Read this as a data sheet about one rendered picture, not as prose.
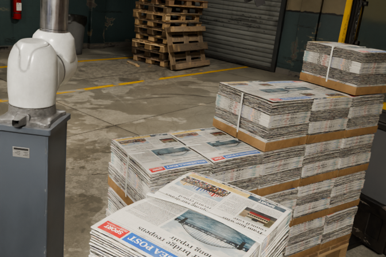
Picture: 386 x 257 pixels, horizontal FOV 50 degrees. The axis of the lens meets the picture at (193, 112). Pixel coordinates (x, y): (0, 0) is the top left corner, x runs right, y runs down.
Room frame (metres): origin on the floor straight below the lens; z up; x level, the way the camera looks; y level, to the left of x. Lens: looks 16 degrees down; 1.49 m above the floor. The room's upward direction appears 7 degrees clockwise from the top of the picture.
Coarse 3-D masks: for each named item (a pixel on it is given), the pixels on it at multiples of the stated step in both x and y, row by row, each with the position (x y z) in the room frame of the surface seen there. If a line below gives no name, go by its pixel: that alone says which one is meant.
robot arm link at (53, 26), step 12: (48, 0) 1.54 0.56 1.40; (60, 0) 1.55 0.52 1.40; (48, 12) 1.54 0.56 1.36; (60, 12) 1.55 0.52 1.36; (48, 24) 1.54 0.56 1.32; (60, 24) 1.56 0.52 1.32; (36, 36) 1.53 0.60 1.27; (48, 36) 1.52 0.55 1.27; (60, 36) 1.54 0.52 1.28; (72, 36) 1.61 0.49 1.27; (60, 48) 1.52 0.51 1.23; (72, 48) 1.58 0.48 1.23; (72, 60) 1.58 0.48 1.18; (72, 72) 1.59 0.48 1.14; (60, 84) 1.51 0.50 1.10
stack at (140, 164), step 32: (128, 160) 1.57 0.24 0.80; (160, 160) 1.55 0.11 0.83; (192, 160) 1.58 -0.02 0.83; (224, 160) 1.62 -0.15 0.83; (256, 160) 1.74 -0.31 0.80; (288, 160) 1.87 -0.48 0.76; (320, 160) 2.02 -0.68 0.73; (128, 192) 1.56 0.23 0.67; (288, 192) 1.88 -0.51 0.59; (320, 192) 2.05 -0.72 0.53; (320, 224) 2.07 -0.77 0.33
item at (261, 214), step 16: (192, 176) 0.99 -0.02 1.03; (176, 192) 0.90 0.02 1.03; (192, 192) 0.90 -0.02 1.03; (208, 192) 0.91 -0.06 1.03; (224, 192) 0.92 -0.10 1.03; (240, 192) 0.93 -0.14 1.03; (208, 208) 0.84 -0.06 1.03; (224, 208) 0.85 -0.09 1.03; (240, 208) 0.85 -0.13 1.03; (256, 208) 0.86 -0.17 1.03; (272, 208) 0.87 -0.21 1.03; (288, 208) 0.89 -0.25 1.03; (256, 224) 0.79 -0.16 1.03; (272, 224) 0.80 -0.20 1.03; (288, 224) 0.88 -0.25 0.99; (272, 240) 0.79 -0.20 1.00; (272, 256) 0.81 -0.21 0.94
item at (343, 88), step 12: (300, 72) 2.40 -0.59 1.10; (324, 84) 2.26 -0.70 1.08; (336, 84) 2.20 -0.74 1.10; (348, 132) 2.11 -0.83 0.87; (360, 132) 2.18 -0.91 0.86; (372, 132) 2.25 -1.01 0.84; (348, 168) 2.15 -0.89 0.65; (360, 168) 2.22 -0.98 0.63; (348, 204) 2.20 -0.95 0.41; (336, 240) 2.19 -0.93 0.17
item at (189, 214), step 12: (156, 192) 0.89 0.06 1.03; (156, 204) 0.83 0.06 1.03; (168, 204) 0.84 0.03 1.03; (180, 216) 0.79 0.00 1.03; (192, 216) 0.80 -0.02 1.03; (204, 216) 0.80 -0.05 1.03; (216, 228) 0.76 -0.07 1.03; (228, 228) 0.77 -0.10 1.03; (240, 240) 0.73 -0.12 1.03; (252, 240) 0.74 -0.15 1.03; (264, 240) 0.75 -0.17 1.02; (264, 252) 0.75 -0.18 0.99
